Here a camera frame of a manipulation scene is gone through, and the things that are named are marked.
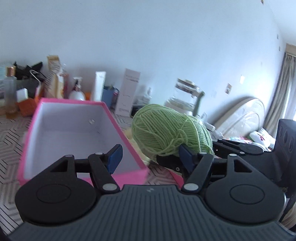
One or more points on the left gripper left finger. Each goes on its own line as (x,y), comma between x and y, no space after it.
(69,188)

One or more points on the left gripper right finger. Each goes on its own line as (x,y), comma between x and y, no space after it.
(243,195)

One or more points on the pink box lid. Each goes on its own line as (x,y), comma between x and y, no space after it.
(178,178)

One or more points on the pink box base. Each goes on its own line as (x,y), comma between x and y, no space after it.
(80,128)

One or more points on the green yarn ball front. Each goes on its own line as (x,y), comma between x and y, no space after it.
(159,131)

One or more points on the green yarn ball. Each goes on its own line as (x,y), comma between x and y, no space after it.
(159,131)
(144,158)

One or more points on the beige curtain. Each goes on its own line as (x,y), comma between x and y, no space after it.
(281,96)

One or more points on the beige headboard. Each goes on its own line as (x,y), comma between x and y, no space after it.
(240,120)

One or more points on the orange small box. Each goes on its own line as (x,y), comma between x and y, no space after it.
(26,104)

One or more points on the green yarn ball back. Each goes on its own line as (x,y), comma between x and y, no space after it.
(144,158)

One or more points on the electric glass kettle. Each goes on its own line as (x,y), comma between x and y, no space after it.
(186,98)

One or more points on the white pump bottle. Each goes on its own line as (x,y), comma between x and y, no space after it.
(76,93)

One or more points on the tall white carton box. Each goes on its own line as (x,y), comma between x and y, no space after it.
(126,93)

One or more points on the black binder clips pile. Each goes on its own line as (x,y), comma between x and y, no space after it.
(29,77)

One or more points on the clear bottle copper cap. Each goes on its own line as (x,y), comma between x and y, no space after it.
(10,105)

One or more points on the white cosmetic tube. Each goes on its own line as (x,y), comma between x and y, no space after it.
(98,86)

